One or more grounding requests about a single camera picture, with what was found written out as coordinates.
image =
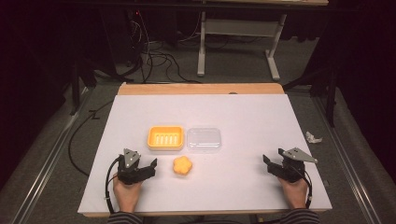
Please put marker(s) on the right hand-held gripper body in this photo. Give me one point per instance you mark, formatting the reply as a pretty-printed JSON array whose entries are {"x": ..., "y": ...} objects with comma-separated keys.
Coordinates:
[{"x": 292, "y": 169}]

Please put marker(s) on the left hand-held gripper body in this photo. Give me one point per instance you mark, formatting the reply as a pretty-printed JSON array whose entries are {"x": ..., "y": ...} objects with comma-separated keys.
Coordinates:
[{"x": 130, "y": 174}]

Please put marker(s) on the yellow soap dish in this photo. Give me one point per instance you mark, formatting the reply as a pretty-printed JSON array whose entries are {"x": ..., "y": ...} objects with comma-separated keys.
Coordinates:
[{"x": 165, "y": 138}]

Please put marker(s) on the yellow flower-shaped soap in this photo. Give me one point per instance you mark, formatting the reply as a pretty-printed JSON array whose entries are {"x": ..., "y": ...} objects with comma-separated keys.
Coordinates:
[{"x": 182, "y": 165}]

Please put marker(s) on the person's left hand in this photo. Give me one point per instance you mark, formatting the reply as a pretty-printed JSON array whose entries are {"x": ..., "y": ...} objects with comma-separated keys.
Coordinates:
[{"x": 127, "y": 194}]

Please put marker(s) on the person's right hand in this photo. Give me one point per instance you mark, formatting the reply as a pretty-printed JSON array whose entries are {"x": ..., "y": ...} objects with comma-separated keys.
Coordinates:
[{"x": 294, "y": 193}]

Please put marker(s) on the crumpled white paper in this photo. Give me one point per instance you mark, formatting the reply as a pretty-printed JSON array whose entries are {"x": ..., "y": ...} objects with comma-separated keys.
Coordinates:
[{"x": 312, "y": 137}]

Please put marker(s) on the clear plastic lid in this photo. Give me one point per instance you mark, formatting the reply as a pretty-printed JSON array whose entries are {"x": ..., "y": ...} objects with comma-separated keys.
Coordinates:
[{"x": 204, "y": 139}]

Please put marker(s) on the white table mat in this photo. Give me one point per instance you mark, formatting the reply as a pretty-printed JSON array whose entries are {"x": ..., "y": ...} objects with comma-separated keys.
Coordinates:
[{"x": 218, "y": 112}]

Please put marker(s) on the dark metal stand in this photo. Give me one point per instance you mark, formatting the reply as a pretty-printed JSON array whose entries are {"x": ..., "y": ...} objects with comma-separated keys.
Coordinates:
[
  {"x": 330, "y": 99},
  {"x": 75, "y": 87}
]

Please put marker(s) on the wooden table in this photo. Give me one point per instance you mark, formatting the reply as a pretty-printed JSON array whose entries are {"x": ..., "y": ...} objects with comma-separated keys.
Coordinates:
[{"x": 199, "y": 88}]

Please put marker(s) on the metal floor rail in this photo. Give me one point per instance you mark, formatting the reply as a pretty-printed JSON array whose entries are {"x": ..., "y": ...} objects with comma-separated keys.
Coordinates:
[
  {"x": 348, "y": 174},
  {"x": 43, "y": 174}
]

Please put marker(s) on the white desk frame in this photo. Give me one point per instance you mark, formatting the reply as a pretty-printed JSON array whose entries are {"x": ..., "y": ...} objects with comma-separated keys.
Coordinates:
[{"x": 243, "y": 27}]

